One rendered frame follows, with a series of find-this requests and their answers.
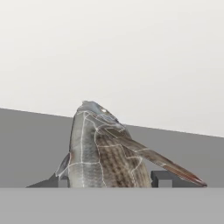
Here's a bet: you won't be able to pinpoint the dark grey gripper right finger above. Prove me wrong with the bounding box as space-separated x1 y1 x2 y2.
150 170 202 188

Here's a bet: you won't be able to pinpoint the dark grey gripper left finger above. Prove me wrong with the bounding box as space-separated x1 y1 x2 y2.
25 172 71 188

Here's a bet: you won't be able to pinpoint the grey brown fish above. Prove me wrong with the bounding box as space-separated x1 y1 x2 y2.
54 100 208 188

